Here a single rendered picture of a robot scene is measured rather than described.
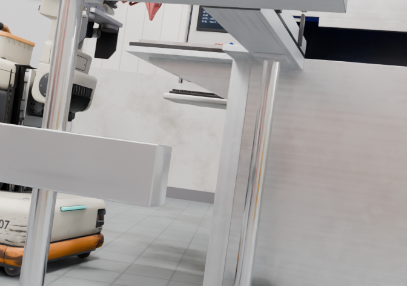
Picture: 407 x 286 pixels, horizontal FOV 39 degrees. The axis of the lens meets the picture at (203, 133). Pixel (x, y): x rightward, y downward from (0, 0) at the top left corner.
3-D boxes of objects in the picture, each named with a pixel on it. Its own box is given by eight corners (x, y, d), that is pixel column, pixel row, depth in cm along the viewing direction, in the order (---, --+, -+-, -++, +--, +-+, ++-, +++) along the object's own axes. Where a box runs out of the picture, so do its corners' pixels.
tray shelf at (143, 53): (289, 91, 252) (289, 87, 252) (257, 61, 185) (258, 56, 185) (187, 81, 266) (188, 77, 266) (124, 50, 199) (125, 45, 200)
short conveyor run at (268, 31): (259, 66, 183) (266, 18, 184) (307, 70, 179) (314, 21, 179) (194, 6, 118) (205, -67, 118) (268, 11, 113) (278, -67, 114)
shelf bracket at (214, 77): (237, 102, 198) (241, 66, 198) (234, 102, 195) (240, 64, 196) (147, 93, 208) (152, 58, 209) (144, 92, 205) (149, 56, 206)
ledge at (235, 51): (274, 62, 181) (275, 56, 182) (267, 53, 169) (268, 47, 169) (232, 58, 186) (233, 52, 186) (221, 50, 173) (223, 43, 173)
